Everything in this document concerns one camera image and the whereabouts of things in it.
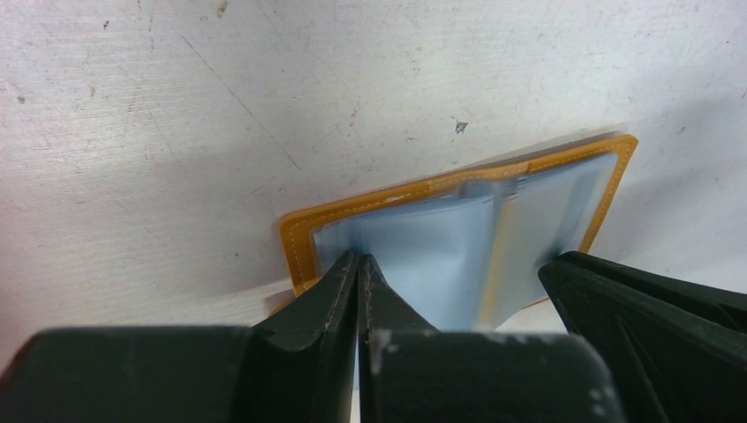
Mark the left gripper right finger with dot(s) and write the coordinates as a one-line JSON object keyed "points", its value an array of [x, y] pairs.
{"points": [[411, 372]]}

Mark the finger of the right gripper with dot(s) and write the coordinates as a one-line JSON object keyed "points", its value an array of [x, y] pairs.
{"points": [[676, 349]]}

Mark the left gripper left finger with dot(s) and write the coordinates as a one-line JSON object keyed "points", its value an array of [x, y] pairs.
{"points": [[294, 366]]}

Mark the yellow leather card holder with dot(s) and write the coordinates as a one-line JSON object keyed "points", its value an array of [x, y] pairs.
{"points": [[463, 248]]}

